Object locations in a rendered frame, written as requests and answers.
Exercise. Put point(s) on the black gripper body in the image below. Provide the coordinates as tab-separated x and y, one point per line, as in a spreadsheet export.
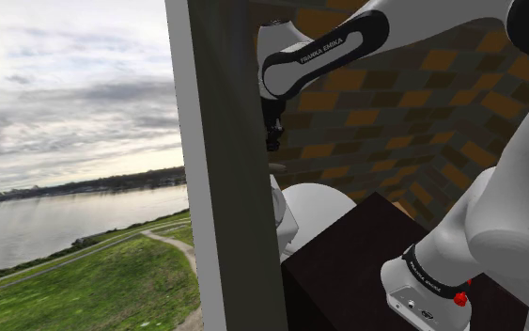
273	114

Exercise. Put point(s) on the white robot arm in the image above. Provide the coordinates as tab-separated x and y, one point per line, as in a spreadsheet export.
511	192

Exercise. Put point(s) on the dark robot stand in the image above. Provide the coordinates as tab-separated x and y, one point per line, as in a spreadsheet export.
346	266

